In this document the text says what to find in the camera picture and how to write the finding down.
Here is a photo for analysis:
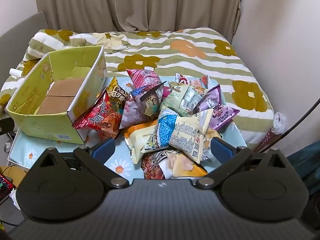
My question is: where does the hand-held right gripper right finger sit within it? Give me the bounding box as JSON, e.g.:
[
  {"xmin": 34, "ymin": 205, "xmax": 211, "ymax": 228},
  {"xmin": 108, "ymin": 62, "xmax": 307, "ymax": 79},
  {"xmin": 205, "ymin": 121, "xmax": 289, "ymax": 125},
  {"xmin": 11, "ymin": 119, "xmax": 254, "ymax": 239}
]
[{"xmin": 196, "ymin": 138, "xmax": 280, "ymax": 189}]

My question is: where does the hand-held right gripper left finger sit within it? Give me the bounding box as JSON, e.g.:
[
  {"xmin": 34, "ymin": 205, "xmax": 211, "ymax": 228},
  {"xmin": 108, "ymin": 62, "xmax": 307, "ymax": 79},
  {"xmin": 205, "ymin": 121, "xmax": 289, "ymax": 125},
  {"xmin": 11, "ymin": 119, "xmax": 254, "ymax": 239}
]
[{"xmin": 37, "ymin": 137, "xmax": 129, "ymax": 190}]

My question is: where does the red snack bag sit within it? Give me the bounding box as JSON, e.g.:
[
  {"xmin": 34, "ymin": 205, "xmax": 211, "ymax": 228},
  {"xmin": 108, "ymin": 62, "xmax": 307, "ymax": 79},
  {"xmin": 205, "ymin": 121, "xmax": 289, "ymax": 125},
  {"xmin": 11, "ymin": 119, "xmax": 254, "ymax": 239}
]
[{"xmin": 72, "ymin": 89, "xmax": 123, "ymax": 140}]

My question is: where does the pale green snack bag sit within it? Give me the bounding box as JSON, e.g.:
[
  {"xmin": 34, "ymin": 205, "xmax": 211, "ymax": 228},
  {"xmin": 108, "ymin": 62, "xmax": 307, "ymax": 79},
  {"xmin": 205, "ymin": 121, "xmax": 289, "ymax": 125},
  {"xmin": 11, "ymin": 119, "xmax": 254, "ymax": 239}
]
[{"xmin": 160, "ymin": 81, "xmax": 210, "ymax": 117}]

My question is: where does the yellow-green cardboard box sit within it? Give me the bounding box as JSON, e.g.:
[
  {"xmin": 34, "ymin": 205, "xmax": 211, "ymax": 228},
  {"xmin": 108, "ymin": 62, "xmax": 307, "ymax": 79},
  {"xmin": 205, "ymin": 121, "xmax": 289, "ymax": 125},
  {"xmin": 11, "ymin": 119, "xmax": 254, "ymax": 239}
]
[{"xmin": 5, "ymin": 45, "xmax": 108, "ymax": 144}]

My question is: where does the pile of snack packets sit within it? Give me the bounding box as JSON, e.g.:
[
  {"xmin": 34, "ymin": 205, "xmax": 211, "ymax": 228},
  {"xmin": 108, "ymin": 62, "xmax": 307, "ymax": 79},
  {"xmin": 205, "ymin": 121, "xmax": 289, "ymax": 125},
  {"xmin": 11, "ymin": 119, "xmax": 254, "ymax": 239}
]
[{"xmin": 72, "ymin": 69, "xmax": 240, "ymax": 180}]

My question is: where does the dark blue bag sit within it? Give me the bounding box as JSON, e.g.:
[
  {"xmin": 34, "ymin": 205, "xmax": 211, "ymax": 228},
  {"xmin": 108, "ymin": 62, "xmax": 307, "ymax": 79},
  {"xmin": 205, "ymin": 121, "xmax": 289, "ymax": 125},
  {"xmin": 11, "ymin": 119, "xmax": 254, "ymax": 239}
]
[{"xmin": 286, "ymin": 141, "xmax": 320, "ymax": 195}]

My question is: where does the floral striped blanket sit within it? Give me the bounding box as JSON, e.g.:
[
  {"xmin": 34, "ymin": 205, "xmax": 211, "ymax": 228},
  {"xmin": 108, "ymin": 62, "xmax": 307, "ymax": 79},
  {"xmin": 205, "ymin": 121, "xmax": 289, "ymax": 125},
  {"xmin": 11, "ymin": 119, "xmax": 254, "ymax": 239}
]
[{"xmin": 0, "ymin": 26, "xmax": 275, "ymax": 150}]

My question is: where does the black device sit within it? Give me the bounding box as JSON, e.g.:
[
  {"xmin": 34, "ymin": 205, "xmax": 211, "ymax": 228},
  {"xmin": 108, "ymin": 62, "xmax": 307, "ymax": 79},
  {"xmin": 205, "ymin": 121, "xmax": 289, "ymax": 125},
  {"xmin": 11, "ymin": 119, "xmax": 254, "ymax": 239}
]
[{"xmin": 0, "ymin": 117, "xmax": 15, "ymax": 135}]

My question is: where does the red backlit keyboard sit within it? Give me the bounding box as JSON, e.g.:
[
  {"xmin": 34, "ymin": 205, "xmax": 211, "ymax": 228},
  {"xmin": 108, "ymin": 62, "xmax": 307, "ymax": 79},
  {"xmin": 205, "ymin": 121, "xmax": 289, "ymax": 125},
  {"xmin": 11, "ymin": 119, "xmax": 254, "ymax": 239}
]
[{"xmin": 0, "ymin": 172, "xmax": 17, "ymax": 203}]

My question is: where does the grey bed headboard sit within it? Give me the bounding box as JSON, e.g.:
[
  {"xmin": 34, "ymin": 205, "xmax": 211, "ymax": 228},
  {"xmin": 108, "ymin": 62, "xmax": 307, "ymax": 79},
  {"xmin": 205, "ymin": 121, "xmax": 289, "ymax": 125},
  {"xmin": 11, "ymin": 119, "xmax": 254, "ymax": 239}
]
[{"xmin": 0, "ymin": 11, "xmax": 49, "ymax": 88}]

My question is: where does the beige curtain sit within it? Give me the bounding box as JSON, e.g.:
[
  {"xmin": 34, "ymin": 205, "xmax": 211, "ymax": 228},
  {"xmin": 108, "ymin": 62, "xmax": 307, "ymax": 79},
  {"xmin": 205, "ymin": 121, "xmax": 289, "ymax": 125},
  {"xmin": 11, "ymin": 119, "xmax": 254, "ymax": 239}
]
[{"xmin": 34, "ymin": 0, "xmax": 244, "ymax": 34}]

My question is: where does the black cable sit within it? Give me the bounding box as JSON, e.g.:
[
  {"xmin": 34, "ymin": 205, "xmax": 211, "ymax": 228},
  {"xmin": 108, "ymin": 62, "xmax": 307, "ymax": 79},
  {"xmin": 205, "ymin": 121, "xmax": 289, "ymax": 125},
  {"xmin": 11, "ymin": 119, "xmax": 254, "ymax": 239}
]
[{"xmin": 260, "ymin": 100, "xmax": 320, "ymax": 153}]

